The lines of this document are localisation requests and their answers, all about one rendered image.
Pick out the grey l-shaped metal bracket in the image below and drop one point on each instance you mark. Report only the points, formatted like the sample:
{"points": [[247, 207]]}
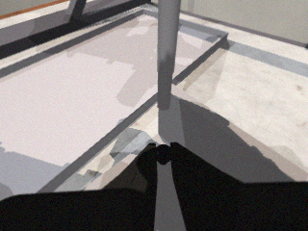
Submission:
{"points": [[214, 139]]}

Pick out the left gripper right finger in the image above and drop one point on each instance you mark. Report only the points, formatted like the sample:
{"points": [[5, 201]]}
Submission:
{"points": [[207, 205]]}

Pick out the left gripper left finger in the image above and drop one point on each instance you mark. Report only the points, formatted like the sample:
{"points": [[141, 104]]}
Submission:
{"points": [[114, 209]]}

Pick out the pale grey shallow rectangular tray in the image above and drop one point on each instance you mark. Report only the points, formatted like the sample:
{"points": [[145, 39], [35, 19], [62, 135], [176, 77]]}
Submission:
{"points": [[60, 106]]}

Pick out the black screw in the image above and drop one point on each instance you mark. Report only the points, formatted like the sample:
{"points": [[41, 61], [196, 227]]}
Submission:
{"points": [[163, 154]]}

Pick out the blue electric screwdriver barrel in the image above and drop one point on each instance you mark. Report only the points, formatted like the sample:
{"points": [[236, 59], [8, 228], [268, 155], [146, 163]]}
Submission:
{"points": [[168, 23]]}

